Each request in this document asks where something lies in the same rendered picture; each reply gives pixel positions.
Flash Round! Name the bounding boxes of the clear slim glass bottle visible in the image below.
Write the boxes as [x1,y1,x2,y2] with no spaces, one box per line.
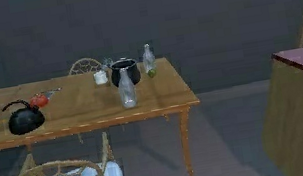
[140,42,158,75]

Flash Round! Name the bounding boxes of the green lime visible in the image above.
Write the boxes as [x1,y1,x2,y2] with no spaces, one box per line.
[146,68,159,79]

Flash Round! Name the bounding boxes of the black pot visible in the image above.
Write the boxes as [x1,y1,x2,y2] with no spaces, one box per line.
[108,56,144,89]

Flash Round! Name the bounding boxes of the small clear glass shaker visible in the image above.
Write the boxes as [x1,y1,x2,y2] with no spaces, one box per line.
[102,57,115,70]

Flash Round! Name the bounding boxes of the white cup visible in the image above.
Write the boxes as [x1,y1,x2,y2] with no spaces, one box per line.
[92,69,110,87]

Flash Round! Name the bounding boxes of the brown wooden table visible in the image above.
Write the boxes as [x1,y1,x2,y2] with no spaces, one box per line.
[0,52,213,176]

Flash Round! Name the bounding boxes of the silver fork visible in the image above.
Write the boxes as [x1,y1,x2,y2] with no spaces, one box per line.
[38,86,64,100]

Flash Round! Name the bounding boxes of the red tomato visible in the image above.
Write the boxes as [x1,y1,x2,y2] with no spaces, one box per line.
[28,91,50,110]

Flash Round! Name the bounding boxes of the black kettle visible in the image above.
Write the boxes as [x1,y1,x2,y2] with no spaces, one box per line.
[0,95,48,138]

